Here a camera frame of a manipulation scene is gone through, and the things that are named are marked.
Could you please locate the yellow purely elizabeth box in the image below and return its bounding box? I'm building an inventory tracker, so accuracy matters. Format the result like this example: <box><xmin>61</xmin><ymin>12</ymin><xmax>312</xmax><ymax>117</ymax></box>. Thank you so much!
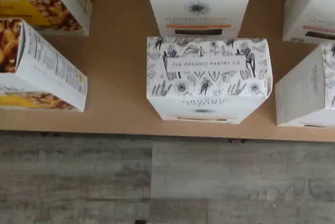
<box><xmin>0</xmin><ymin>18</ymin><xmax>88</xmax><ymax>113</ymax></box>
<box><xmin>0</xmin><ymin>0</ymin><xmax>93</xmax><ymax>37</ymax></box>

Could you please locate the wooden shelf board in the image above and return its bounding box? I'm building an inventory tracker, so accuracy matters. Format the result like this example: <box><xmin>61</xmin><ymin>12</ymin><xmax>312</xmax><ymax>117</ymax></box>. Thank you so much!
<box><xmin>0</xmin><ymin>0</ymin><xmax>335</xmax><ymax>141</ymax></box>

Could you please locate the white box pink strip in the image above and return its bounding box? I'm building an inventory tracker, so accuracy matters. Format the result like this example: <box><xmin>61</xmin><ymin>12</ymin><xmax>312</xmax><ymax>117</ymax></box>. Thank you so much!
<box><xmin>274</xmin><ymin>42</ymin><xmax>335</xmax><ymax>129</ymax></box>
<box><xmin>282</xmin><ymin>0</ymin><xmax>335</xmax><ymax>45</ymax></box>

